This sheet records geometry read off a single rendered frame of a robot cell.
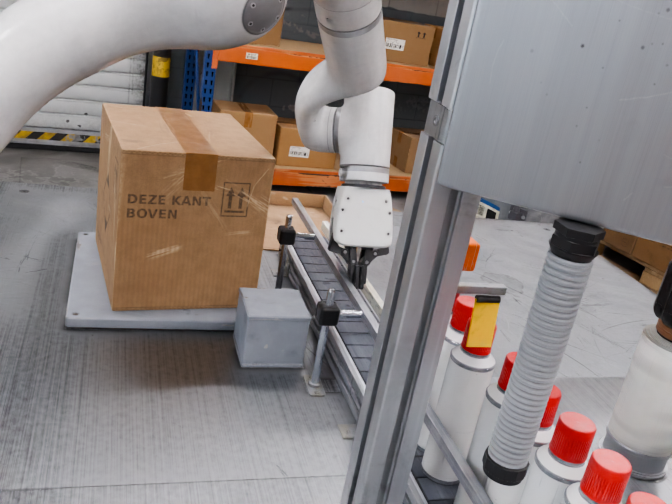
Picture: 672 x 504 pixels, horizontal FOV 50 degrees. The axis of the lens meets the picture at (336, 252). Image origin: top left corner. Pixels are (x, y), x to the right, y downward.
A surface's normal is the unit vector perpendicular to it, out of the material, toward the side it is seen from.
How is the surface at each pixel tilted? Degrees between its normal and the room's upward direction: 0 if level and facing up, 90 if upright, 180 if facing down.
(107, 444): 0
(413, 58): 91
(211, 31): 131
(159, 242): 90
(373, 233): 69
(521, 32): 90
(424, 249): 90
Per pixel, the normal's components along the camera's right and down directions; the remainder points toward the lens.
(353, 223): 0.30, 0.04
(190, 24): -0.15, 0.85
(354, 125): -0.36, 0.00
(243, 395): 0.17, -0.92
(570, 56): -0.33, 0.29
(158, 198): 0.37, 0.40
